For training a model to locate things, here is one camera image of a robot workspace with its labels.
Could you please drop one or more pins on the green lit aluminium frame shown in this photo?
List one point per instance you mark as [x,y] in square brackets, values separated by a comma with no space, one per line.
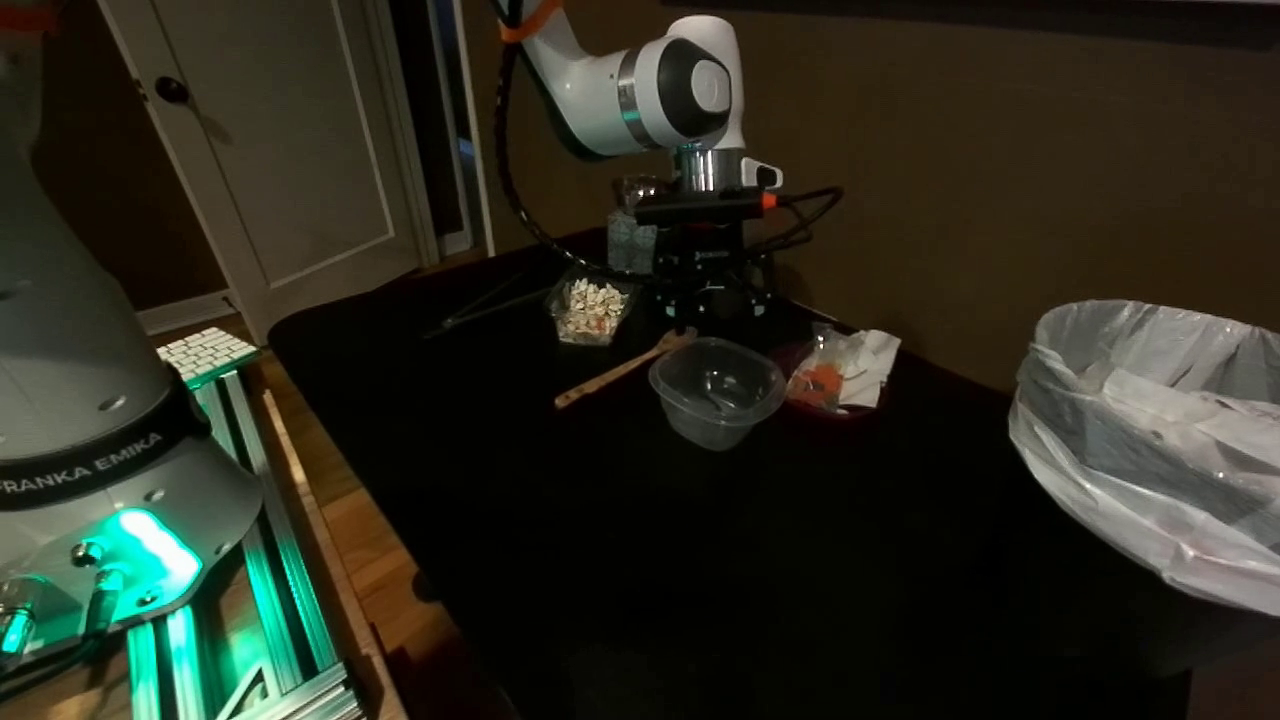
[267,637]

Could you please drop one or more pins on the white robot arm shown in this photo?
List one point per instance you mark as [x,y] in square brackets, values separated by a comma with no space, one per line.
[114,494]

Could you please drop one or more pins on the crumpled white and orange wrapper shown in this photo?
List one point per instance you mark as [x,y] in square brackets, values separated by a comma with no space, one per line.
[841,371]

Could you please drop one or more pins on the black table cloth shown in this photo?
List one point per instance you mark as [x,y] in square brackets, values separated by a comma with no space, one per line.
[609,571]

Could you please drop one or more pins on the black tongs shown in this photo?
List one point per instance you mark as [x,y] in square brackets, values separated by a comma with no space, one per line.
[491,300]

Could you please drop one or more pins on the wooden spoon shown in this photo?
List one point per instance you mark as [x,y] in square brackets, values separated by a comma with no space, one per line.
[670,340]

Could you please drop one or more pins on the clear container with popcorn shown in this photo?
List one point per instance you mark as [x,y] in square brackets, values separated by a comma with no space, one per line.
[588,310]

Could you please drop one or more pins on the trash bin with white liner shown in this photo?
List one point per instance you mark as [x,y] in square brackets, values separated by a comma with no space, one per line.
[1158,428]

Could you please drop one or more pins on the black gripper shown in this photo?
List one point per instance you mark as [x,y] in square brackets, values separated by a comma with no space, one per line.
[709,273]

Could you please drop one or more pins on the clear plastic bowl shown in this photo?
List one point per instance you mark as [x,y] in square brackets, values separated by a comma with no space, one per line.
[712,388]

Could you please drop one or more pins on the white door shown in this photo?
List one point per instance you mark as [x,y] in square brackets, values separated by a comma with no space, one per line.
[294,141]

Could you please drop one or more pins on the grey block with glass jar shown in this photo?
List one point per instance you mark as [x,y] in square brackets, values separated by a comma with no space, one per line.
[630,244]

